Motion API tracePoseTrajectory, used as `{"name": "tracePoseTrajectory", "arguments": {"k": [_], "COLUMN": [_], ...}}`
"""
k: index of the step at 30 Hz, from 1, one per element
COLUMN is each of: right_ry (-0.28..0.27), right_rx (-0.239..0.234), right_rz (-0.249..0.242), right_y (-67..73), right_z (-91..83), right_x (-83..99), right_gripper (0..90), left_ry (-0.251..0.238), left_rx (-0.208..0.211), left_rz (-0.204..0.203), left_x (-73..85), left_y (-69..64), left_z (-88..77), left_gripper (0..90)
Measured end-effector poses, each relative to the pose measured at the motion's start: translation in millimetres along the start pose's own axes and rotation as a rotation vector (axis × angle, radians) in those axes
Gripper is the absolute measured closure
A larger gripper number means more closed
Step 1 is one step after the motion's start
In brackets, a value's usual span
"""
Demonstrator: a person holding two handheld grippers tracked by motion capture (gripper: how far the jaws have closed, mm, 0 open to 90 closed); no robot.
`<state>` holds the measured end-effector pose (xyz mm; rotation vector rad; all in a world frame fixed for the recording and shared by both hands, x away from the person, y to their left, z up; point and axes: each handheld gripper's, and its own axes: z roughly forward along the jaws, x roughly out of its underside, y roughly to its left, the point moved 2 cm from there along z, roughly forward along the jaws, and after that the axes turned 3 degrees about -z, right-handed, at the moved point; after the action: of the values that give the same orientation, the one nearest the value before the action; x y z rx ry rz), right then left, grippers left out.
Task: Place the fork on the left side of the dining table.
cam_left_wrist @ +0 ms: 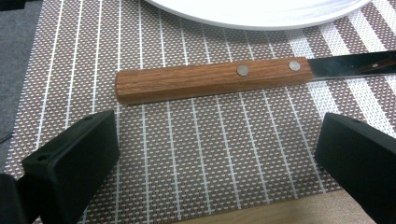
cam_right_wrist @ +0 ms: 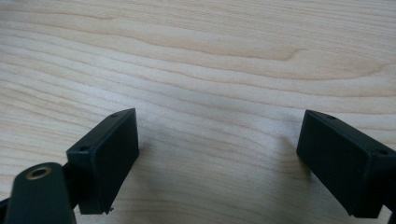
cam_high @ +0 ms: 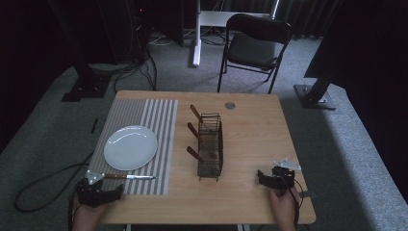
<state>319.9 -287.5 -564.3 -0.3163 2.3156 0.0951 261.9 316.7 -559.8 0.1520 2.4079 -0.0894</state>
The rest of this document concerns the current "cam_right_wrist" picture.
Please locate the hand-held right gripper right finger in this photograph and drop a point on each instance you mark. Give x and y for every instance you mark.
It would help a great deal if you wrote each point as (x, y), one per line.
(342, 161)

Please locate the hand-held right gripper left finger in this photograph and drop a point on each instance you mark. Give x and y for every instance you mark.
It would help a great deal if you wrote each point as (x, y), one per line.
(104, 161)

